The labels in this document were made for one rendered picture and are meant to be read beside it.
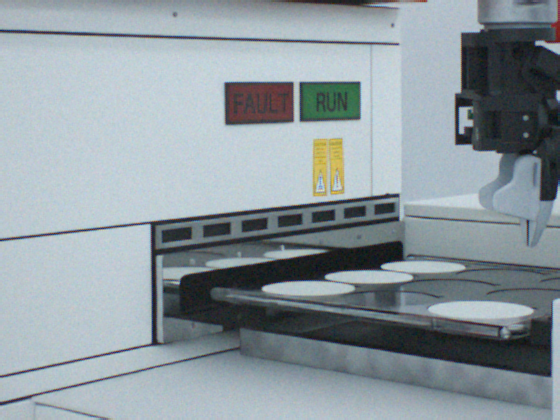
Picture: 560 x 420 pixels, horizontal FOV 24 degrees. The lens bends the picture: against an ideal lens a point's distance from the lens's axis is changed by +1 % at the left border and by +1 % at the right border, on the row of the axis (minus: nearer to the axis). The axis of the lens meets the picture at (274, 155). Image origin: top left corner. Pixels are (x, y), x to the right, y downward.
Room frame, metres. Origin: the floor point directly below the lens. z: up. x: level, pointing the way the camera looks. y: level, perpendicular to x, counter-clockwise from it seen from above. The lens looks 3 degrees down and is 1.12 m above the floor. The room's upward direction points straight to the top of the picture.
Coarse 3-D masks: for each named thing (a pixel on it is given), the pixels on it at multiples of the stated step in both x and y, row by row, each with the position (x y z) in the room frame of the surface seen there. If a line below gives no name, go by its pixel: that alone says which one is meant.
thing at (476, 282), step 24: (480, 264) 1.59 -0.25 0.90; (240, 288) 1.42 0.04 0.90; (360, 288) 1.41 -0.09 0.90; (384, 288) 1.41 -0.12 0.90; (408, 288) 1.42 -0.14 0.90; (432, 288) 1.41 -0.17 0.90; (456, 288) 1.41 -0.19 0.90; (480, 288) 1.41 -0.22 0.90; (504, 288) 1.41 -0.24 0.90; (528, 288) 1.41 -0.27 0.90; (552, 288) 1.40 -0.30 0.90; (408, 312) 1.26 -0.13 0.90
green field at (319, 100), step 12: (312, 84) 1.59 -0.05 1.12; (324, 84) 1.61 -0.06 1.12; (336, 84) 1.62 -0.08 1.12; (348, 84) 1.64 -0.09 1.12; (312, 96) 1.59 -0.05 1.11; (324, 96) 1.61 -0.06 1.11; (336, 96) 1.62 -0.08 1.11; (348, 96) 1.64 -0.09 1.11; (312, 108) 1.59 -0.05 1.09; (324, 108) 1.61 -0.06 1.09; (336, 108) 1.62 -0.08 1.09; (348, 108) 1.64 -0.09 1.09
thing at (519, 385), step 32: (256, 352) 1.44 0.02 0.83; (288, 352) 1.41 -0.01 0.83; (320, 352) 1.38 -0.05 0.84; (352, 352) 1.35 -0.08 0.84; (384, 352) 1.32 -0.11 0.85; (416, 352) 1.32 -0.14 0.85; (416, 384) 1.30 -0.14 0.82; (448, 384) 1.27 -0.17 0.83; (480, 384) 1.25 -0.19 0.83; (512, 384) 1.23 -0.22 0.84; (544, 384) 1.20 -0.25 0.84
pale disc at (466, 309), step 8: (440, 304) 1.31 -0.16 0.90; (448, 304) 1.31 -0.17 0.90; (456, 304) 1.31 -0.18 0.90; (464, 304) 1.31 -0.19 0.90; (472, 304) 1.31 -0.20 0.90; (480, 304) 1.31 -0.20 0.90; (488, 304) 1.31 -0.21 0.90; (496, 304) 1.31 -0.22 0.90; (504, 304) 1.31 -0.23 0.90; (512, 304) 1.31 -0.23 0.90; (432, 312) 1.26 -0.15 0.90; (440, 312) 1.26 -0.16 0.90; (448, 312) 1.26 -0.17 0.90; (456, 312) 1.26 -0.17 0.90; (464, 312) 1.26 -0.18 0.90; (472, 312) 1.26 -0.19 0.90; (480, 312) 1.26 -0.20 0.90; (488, 312) 1.26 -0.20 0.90; (496, 312) 1.26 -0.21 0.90; (504, 312) 1.26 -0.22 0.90; (512, 312) 1.26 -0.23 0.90; (520, 312) 1.26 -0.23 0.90; (528, 312) 1.26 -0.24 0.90
